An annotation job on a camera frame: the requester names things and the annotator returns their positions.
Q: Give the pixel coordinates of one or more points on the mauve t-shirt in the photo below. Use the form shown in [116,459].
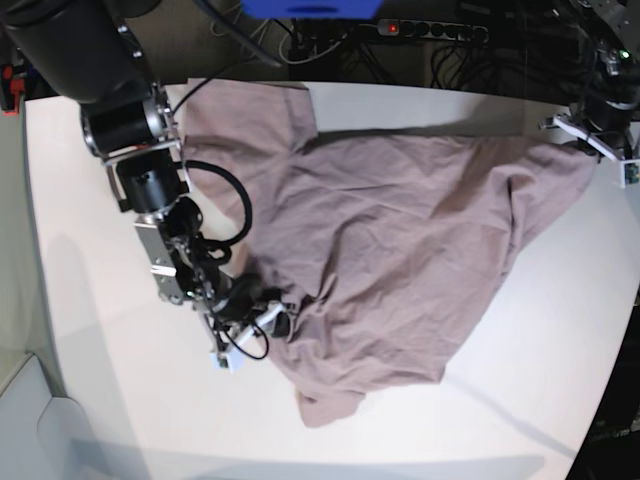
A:
[390,246]

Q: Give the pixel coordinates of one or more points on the red and black clamp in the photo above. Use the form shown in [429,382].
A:
[12,88]

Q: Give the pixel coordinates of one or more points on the black power strip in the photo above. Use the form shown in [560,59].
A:
[431,30]

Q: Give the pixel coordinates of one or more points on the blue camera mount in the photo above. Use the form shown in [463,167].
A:
[312,9]

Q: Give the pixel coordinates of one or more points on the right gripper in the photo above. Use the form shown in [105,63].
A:
[224,302]

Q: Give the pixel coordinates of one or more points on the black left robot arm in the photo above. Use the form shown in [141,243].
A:
[610,95]

